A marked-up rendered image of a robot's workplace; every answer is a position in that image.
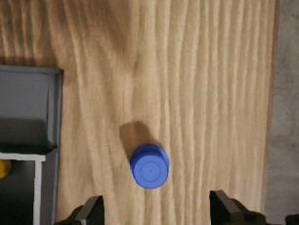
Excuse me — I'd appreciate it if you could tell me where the blue plug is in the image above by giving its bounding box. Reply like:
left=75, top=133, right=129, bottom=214
left=130, top=144, right=170, bottom=189

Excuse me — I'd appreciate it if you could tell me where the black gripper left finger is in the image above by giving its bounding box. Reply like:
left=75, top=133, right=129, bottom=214
left=53, top=196, right=106, bottom=225

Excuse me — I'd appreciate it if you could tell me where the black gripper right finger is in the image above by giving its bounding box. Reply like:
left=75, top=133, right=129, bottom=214
left=209, top=190, right=299, bottom=225

